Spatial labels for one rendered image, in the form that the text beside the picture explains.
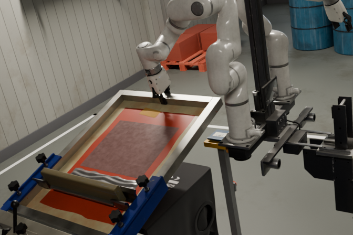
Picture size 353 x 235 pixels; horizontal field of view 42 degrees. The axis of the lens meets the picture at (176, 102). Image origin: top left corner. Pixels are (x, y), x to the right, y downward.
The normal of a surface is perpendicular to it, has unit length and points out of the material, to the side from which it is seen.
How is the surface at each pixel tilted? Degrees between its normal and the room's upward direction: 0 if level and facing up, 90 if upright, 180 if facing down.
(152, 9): 90
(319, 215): 0
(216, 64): 90
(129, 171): 15
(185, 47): 90
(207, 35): 90
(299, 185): 0
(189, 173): 0
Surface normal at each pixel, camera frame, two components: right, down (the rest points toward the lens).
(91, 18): 0.82, 0.06
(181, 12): -0.57, 0.45
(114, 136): -0.32, -0.78
